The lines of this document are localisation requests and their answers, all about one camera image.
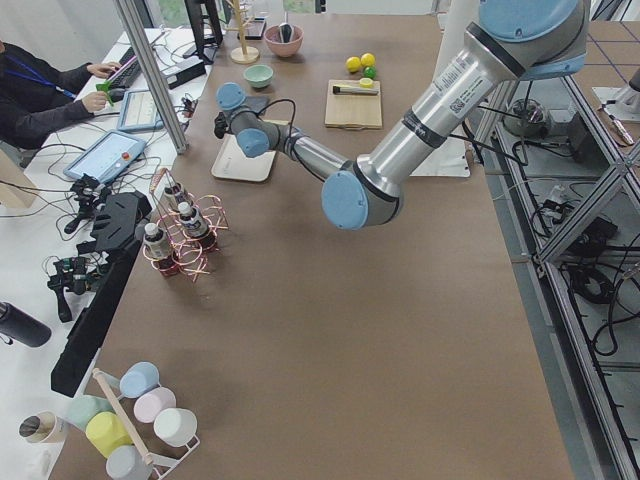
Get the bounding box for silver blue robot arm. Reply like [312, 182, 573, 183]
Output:
[215, 0, 590, 230]

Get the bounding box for cream rabbit tray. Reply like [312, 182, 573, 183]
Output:
[211, 135, 276, 183]

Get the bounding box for tea bottle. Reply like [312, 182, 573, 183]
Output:
[143, 222, 179, 277]
[161, 183, 191, 213]
[179, 202, 215, 251]

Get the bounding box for bamboo cutting board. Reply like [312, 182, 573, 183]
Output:
[324, 79, 383, 129]

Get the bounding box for steel muddler black tip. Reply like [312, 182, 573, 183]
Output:
[332, 85, 379, 96]

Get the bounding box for lemon half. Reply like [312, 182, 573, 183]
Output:
[359, 77, 374, 88]

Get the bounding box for green lime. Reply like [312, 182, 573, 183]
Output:
[362, 66, 377, 79]

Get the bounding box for mint green bowl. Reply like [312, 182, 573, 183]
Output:
[243, 64, 274, 89]

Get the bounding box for yellow lemon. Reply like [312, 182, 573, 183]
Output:
[345, 56, 362, 73]
[360, 52, 376, 68]

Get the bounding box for wooden cup stand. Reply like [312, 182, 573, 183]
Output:
[220, 0, 260, 65]

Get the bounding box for pink bowl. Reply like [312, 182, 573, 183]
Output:
[263, 23, 305, 59]

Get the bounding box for steel scoop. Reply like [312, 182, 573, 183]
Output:
[278, 22, 294, 44]

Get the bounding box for blue teach pendant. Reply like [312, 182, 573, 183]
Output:
[117, 90, 164, 133]
[63, 130, 147, 184]

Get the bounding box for pastel blue cup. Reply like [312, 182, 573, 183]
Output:
[119, 361, 160, 399]

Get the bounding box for white cup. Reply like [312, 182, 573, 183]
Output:
[153, 407, 198, 447]

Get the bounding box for pastel pink cup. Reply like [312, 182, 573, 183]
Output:
[133, 386, 176, 423]

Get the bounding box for black keyboard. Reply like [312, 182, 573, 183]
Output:
[96, 47, 142, 91]

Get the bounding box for white cup rack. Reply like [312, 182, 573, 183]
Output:
[92, 368, 201, 479]

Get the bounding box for yellow cup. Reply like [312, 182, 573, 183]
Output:
[85, 411, 133, 458]

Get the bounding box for grey cup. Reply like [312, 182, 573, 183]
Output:
[106, 445, 153, 480]

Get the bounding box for green cup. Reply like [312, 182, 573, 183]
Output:
[64, 395, 113, 432]

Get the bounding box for black water bottle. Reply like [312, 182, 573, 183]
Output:
[1, 302, 51, 348]

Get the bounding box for person at desk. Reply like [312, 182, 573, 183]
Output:
[1, 42, 121, 150]

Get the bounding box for paper coffee cup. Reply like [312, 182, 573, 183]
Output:
[19, 411, 68, 444]

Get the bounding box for copper wire bottle rack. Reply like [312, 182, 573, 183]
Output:
[142, 167, 229, 282]

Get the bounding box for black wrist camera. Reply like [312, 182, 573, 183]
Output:
[213, 112, 230, 139]

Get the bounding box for aluminium frame post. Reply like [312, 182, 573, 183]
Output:
[114, 0, 188, 154]

